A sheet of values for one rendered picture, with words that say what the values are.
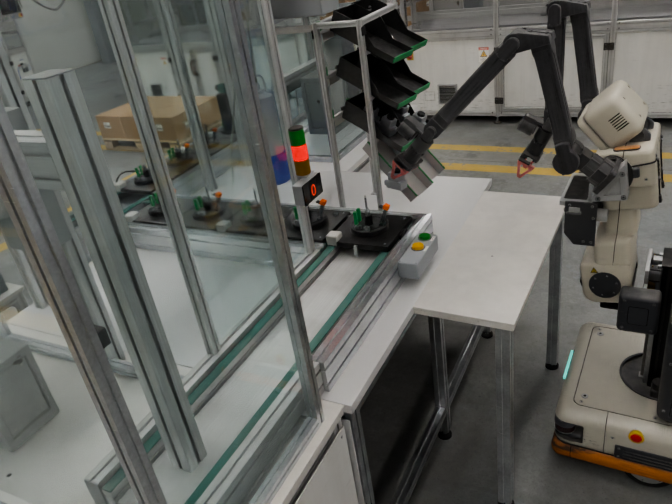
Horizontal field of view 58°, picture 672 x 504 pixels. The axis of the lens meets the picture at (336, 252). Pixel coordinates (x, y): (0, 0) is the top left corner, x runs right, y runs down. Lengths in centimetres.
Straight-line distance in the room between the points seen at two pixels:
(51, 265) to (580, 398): 203
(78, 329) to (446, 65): 563
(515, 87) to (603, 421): 421
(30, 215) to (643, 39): 546
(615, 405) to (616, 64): 396
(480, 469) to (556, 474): 28
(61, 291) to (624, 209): 177
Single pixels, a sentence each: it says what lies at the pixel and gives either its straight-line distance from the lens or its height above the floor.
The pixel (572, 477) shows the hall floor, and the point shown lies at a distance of 260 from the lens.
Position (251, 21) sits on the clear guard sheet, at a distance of 182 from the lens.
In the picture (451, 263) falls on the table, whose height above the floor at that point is 86.
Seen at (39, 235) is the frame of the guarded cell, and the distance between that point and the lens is 84.
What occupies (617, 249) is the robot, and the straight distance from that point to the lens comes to 223.
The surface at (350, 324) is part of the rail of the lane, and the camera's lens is 173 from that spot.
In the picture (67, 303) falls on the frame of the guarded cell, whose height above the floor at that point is 157.
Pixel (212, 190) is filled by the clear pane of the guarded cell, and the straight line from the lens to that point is 110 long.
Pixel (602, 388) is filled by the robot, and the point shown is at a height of 28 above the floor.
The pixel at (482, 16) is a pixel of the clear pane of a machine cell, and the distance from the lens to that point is 609.
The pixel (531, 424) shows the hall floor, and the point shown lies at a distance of 277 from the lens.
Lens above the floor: 196
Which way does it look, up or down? 29 degrees down
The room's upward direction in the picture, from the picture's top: 9 degrees counter-clockwise
